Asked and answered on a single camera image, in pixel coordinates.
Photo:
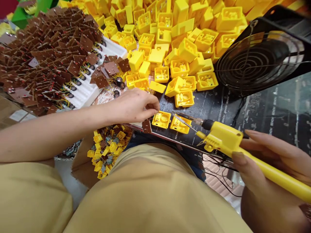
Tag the white foam tray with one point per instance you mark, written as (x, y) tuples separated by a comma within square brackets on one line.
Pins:
[(85, 91)]

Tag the green plastic object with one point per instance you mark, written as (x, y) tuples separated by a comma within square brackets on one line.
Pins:
[(26, 12)]

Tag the person's right middle finger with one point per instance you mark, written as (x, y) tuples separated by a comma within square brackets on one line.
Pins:
[(257, 148)]

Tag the pile of brown circuit boards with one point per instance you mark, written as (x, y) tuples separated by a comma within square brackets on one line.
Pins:
[(48, 53)]

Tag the flat cardboard carton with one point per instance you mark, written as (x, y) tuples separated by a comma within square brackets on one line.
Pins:
[(12, 111)]

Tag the person's right thumb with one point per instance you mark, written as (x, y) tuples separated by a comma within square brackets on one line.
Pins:
[(243, 166)]

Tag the yellow soldering iron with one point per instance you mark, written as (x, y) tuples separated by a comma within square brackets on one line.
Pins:
[(226, 139)]

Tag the person's legs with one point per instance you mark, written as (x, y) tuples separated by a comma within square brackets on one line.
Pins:
[(150, 194)]

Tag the heap of assembled yellow parts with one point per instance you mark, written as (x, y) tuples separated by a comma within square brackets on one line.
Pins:
[(109, 148)]

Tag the brown cardboard box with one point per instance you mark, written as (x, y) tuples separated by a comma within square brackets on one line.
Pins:
[(81, 167)]

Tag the small brown circuit board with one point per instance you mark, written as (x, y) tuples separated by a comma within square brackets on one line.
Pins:
[(147, 127)]

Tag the person's left hand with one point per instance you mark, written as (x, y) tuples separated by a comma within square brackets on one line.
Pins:
[(131, 106)]

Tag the person's right index finger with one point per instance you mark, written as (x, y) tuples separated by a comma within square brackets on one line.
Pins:
[(267, 140)]

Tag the pile of yellow plastic housings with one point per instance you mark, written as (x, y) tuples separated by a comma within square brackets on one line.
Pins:
[(184, 48)]

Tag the black work mat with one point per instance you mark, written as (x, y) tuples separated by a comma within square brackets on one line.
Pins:
[(272, 114)]

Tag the open yellow housing with grille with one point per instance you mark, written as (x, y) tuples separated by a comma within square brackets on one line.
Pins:
[(162, 120)]

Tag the person's right hand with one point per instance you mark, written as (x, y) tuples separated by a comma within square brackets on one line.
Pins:
[(286, 160)]

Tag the person's left fingers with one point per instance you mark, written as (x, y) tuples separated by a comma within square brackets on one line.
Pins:
[(149, 102)]

